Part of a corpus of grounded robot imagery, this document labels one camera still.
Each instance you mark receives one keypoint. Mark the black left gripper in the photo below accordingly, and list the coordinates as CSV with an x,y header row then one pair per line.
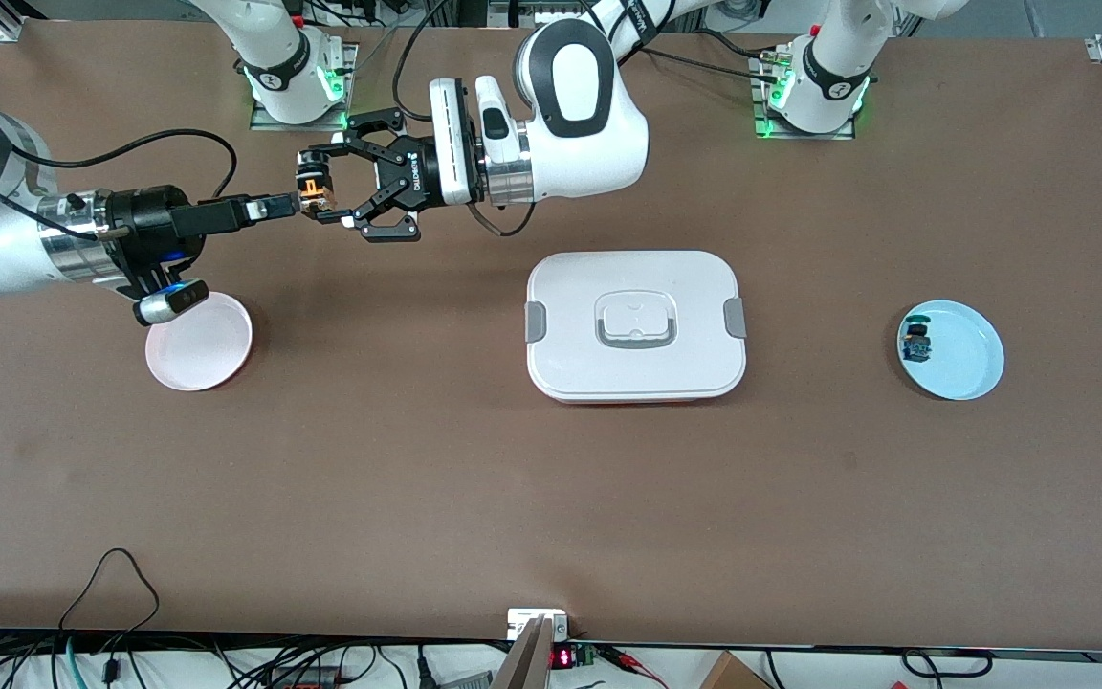
x,y
409,178

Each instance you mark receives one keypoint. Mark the small green-black part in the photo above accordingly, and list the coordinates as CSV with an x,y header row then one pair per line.
x,y
917,346

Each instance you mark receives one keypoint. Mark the white lunch box grey latches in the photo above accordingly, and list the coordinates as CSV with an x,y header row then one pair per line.
x,y
570,287

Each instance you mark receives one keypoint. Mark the aluminium profile bar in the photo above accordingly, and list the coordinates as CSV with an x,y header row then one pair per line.
x,y
527,660

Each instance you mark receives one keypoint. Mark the light blue round plate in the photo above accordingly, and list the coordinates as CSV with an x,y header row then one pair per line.
x,y
962,354

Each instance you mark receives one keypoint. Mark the red clip leads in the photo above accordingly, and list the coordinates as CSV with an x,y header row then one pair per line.
x,y
628,658

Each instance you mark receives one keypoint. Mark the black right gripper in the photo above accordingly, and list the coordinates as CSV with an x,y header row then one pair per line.
x,y
151,222

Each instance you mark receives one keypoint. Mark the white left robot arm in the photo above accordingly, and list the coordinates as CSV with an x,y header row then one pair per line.
x,y
608,144

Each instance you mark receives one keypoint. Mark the brown cardboard box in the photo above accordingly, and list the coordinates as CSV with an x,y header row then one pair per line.
x,y
733,675

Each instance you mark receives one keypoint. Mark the white table edge bracket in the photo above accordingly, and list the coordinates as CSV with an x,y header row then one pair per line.
x,y
517,622

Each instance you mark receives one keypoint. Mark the pink round plate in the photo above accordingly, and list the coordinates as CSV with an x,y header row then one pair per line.
x,y
207,349

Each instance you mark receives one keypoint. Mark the orange push button switch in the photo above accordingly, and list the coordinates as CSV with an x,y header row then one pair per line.
x,y
321,199

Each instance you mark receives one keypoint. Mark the red digit display module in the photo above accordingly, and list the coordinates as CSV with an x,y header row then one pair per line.
x,y
562,658

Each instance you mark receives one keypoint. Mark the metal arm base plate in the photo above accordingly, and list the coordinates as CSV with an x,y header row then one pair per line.
x,y
804,137
269,124

